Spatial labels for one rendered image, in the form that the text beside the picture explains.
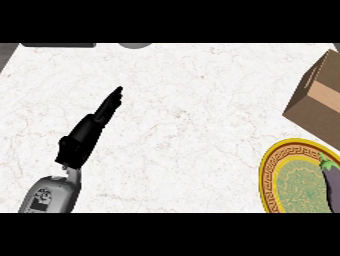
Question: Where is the yellow patterned plate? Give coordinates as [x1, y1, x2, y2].
[257, 137, 340, 214]

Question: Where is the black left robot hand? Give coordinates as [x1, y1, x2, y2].
[53, 86, 124, 170]

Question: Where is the grey round object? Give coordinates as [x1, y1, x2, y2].
[117, 42, 155, 50]

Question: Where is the dark grey flat appliance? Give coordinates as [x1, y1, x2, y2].
[21, 42, 98, 48]

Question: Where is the brown cardboard box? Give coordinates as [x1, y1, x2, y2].
[281, 48, 340, 154]

